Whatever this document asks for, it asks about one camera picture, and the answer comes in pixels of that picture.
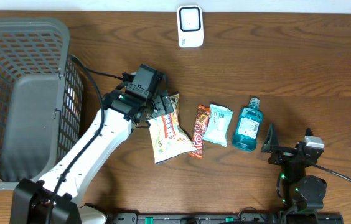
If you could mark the white snack bag red label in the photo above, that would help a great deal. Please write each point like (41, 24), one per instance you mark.
(168, 138)

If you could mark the white barcode scanner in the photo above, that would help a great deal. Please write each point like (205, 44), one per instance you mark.
(190, 26)

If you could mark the brown chocolate bar wrapper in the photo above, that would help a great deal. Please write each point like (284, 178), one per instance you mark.
(200, 127)

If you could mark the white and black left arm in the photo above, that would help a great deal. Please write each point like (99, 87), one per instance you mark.
(56, 197)

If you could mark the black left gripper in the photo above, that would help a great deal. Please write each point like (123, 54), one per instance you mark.
(165, 104)

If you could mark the blue mouthwash bottle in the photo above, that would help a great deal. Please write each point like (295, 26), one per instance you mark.
(250, 120)

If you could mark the grey plastic shopping basket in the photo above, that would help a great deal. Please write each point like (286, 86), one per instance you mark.
(40, 98)

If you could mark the teal wet wipes pack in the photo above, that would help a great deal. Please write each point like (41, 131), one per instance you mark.
(218, 124)

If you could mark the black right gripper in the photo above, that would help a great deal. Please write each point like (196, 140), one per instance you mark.
(283, 154)

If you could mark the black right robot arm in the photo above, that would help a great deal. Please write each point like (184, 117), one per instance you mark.
(301, 192)

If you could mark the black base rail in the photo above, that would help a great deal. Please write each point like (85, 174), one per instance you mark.
(132, 218)

